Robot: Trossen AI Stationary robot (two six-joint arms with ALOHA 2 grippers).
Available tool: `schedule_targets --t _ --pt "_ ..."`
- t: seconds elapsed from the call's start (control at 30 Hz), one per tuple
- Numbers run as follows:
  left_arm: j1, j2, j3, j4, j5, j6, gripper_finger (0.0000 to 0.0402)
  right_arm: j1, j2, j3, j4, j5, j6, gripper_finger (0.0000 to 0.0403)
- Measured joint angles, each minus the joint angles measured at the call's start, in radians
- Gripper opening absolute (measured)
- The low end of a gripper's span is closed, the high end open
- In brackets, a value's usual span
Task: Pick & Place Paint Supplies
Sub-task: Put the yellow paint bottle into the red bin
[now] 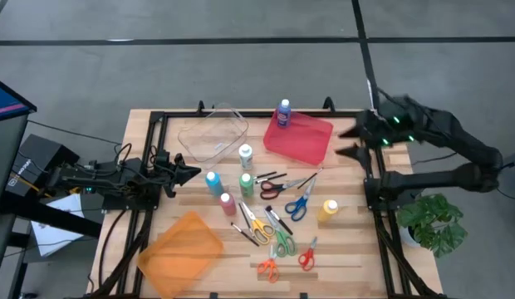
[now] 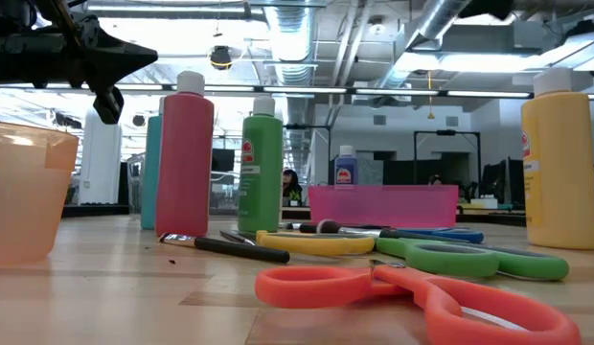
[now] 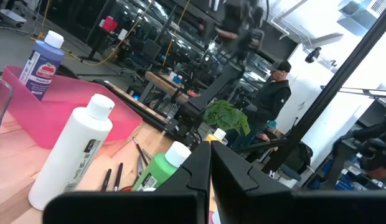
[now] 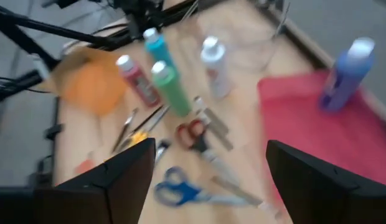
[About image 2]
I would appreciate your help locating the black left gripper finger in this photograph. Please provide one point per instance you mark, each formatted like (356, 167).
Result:
(120, 72)
(115, 43)

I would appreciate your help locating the teal paint bottle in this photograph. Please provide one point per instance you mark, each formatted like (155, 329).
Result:
(151, 182)

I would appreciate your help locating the pink paint bottle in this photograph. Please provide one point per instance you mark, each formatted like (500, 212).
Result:
(184, 167)

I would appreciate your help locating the green paint bottle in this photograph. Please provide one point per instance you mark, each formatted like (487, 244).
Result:
(261, 191)

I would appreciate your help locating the yellow paint bottle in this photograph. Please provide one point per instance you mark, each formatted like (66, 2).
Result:
(560, 182)

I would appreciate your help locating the black paintbrush silver ferrule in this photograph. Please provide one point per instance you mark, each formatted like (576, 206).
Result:
(237, 238)
(239, 250)

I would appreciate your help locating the blue scissors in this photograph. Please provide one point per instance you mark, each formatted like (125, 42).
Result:
(460, 236)

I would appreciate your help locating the green scissors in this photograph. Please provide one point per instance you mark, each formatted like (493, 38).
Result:
(393, 246)

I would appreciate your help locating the yellow scissors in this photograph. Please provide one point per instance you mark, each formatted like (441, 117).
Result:
(316, 245)

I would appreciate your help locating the orange scissors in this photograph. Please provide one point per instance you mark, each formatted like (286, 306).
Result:
(407, 287)

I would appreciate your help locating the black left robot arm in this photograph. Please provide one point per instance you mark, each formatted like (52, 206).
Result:
(9, 57)

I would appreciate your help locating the blue paint bottle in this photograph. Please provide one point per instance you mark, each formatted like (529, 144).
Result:
(346, 167)

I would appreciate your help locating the white pillar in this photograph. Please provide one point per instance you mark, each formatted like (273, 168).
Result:
(100, 158)

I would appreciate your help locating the black ceiling dome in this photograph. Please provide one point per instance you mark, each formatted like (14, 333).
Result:
(221, 57)

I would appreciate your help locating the yellow hanging pendant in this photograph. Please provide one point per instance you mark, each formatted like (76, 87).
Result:
(430, 115)

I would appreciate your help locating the ceiling light strip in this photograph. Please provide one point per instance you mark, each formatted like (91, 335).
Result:
(397, 92)

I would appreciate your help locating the orange translucent plastic bin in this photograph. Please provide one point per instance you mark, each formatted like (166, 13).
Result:
(24, 201)

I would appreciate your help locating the person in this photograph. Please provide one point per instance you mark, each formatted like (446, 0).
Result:
(292, 187)
(436, 180)

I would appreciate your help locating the red plastic bin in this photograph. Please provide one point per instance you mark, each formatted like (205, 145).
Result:
(383, 206)

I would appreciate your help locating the silver angled ventilation duct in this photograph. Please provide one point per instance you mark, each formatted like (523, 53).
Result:
(440, 19)

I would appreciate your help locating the black metal stand frame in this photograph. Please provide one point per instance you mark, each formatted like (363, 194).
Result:
(445, 132)

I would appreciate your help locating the black wall screen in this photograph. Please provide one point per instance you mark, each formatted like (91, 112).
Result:
(223, 160)

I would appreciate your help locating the silver spiral ventilation duct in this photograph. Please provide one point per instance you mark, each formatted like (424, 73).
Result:
(292, 48)

